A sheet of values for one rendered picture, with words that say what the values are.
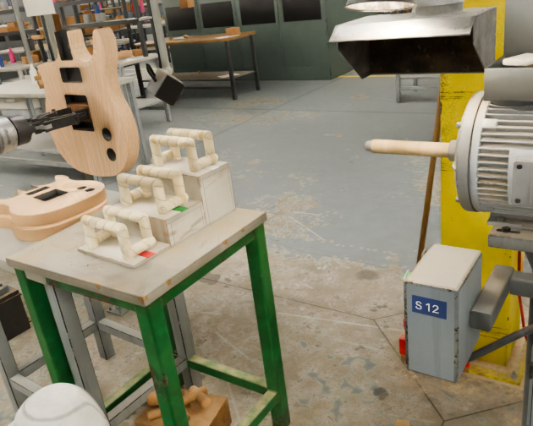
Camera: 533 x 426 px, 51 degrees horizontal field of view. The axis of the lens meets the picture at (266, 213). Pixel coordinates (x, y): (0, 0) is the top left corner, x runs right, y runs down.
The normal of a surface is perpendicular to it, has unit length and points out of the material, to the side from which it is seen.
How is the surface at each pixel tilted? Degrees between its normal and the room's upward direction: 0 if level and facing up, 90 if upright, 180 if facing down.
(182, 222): 90
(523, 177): 90
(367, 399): 0
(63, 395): 6
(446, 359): 90
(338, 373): 0
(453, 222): 90
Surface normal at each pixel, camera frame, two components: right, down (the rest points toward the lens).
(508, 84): -0.55, 0.38
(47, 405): -0.03, -0.96
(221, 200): 0.79, 0.15
